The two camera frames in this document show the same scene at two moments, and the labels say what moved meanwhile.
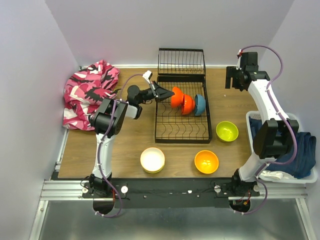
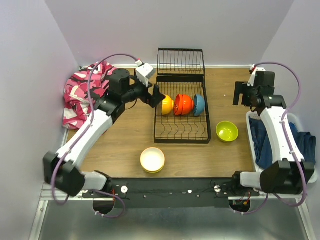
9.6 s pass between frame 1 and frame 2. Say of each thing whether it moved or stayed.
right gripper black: moved
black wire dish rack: stayed
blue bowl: stayed
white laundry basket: stayed
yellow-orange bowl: moved
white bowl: stayed
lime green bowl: stayed
